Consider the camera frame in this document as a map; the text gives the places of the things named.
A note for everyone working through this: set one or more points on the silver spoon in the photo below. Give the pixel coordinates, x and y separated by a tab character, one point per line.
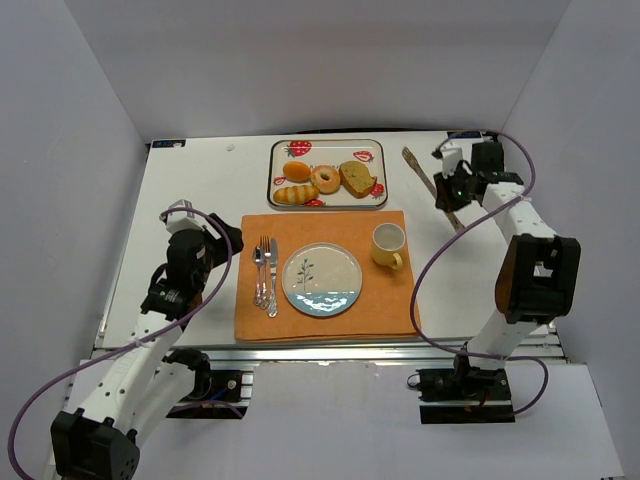
258	262

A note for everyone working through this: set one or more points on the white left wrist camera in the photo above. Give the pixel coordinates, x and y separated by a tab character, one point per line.
181	217

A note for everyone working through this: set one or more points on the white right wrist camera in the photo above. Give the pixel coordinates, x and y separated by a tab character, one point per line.
450	155

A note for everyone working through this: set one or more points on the striped long bread roll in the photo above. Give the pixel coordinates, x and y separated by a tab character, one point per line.
295	195

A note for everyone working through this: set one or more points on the aluminium frame rail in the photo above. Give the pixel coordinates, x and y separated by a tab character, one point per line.
222	348

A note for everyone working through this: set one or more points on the orange cloth placemat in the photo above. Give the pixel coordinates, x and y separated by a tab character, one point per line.
383	309

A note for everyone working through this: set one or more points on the round orange bun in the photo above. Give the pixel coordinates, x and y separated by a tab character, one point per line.
295	171

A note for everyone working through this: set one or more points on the plate with leaf design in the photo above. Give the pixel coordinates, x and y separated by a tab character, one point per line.
322	280

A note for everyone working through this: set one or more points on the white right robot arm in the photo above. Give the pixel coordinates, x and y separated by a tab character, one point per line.
536	281

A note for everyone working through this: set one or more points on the brown bread slice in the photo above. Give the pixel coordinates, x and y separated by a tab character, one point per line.
357	179

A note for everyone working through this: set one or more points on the blue label sticker right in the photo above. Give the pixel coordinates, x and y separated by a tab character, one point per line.
464	134

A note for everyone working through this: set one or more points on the strawberry print serving tray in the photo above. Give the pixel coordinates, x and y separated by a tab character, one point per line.
332	152

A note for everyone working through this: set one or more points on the silver fork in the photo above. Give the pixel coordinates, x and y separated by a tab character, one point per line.
265	258

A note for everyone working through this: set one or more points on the stainless steel tongs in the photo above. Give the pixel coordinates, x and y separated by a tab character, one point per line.
413	163

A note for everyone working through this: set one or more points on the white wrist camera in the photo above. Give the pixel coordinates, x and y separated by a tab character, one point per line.
181	217
450	155

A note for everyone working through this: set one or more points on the blue label sticker left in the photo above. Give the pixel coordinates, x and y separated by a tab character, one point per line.
168	143

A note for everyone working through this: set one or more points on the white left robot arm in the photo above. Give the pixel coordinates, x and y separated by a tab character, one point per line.
102	437

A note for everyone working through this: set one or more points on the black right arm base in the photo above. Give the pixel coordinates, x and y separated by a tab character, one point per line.
445	398

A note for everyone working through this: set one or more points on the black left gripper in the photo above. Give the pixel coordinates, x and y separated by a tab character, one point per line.
220	238

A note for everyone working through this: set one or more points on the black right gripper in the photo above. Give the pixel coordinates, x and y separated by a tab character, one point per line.
448	193

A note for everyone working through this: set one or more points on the sugared bagel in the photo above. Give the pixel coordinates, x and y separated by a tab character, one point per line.
326	179

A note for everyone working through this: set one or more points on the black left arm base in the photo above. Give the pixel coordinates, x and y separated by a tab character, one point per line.
216	394

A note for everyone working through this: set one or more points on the blue label sticker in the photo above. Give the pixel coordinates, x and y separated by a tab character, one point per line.
168	143
464	134

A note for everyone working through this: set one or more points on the silver table knife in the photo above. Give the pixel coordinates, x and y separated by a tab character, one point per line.
272	308

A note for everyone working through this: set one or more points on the yellow mug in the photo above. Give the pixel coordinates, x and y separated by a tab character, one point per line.
388	240

